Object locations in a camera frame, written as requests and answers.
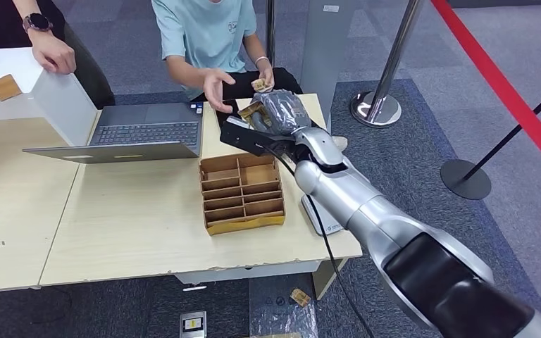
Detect wooden card organizer box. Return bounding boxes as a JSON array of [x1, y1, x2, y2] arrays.
[[199, 153, 286, 237]]

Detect black stanchion post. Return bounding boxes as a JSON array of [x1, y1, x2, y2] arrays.
[[440, 74, 541, 201]]

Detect person's hand with wristwatch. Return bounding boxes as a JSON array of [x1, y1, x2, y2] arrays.
[[30, 31, 77, 75]]

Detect person's left hand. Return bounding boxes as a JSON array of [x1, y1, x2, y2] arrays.
[[251, 65, 276, 93]]

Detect black wristwatch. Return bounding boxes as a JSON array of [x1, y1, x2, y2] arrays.
[[22, 12, 54, 34]]

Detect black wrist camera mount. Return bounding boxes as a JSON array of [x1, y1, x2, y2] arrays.
[[219, 116, 294, 157]]

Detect small wooden square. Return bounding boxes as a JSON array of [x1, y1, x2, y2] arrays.
[[0, 73, 23, 102]]

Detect hotel card on floor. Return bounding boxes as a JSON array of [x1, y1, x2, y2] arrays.
[[290, 287, 313, 308]]

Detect white box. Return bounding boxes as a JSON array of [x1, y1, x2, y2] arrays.
[[0, 46, 99, 147]]

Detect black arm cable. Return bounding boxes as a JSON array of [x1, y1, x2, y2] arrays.
[[256, 144, 376, 338]]

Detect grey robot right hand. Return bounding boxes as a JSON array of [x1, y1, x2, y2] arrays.
[[251, 89, 313, 137]]

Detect person's right hand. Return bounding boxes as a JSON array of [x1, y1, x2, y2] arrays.
[[202, 68, 237, 114]]

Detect red barrier belt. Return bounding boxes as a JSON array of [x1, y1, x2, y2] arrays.
[[431, 0, 541, 184]]

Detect person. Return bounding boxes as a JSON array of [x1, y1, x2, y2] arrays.
[[151, 0, 304, 101], [0, 0, 116, 109]]

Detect white desk frame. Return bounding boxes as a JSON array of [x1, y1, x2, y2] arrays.
[[175, 258, 349, 301]]

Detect thin chrome pole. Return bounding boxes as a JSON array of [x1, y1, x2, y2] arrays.
[[264, 0, 277, 68]]

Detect clear plastic sheet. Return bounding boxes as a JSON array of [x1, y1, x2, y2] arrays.
[[249, 274, 321, 338]]

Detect chrome stanchion post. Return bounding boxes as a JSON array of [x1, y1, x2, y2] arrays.
[[349, 0, 425, 129]]

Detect silver floor socket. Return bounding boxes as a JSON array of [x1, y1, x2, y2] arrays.
[[179, 311, 208, 338]]

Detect grey laptop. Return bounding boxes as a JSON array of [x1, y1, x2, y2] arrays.
[[22, 101, 205, 165]]

